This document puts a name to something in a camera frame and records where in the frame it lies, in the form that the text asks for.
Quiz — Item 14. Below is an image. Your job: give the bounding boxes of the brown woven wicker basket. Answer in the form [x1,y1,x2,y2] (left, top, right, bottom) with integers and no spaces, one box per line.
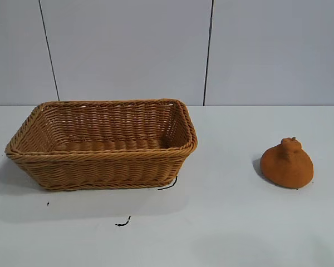
[4,97,199,192]

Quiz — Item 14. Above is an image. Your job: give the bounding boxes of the orange-brown bread-like lump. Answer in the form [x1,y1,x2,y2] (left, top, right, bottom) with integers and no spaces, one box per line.
[260,136,316,189]

